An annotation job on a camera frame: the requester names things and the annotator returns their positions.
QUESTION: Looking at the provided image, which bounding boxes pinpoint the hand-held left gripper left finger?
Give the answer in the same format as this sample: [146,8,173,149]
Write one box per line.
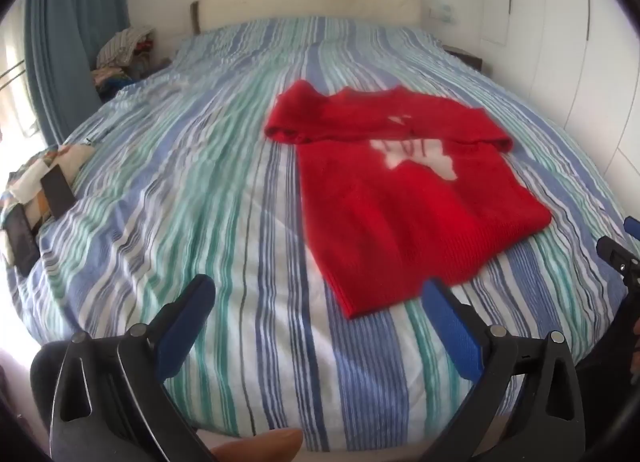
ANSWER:
[50,273,217,462]

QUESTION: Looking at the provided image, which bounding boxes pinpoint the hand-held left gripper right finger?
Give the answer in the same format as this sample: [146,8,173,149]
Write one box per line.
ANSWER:
[422,278,586,462]

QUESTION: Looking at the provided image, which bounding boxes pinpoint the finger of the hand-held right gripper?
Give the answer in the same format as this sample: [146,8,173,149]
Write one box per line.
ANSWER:
[596,215,640,293]

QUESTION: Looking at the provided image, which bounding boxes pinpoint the red knitted sweater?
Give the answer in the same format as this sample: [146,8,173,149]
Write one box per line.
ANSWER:
[264,81,553,320]

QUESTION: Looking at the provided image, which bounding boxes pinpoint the pile of clothes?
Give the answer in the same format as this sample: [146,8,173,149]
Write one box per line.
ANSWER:
[90,26,157,103]

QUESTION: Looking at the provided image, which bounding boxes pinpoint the blue green striped duvet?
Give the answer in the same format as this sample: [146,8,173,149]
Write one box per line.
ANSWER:
[10,16,632,453]

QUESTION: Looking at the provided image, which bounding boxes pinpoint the person's bare knee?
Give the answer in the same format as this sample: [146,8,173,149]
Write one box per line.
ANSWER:
[209,429,304,462]

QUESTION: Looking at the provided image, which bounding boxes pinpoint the patterned cloth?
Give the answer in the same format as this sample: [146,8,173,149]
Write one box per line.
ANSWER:
[0,142,96,268]

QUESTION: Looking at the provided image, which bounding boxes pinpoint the blue curtain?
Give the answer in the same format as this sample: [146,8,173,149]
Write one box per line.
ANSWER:
[24,0,132,145]

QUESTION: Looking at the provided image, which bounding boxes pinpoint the cream padded headboard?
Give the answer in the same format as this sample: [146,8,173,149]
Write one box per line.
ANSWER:
[197,0,423,36]

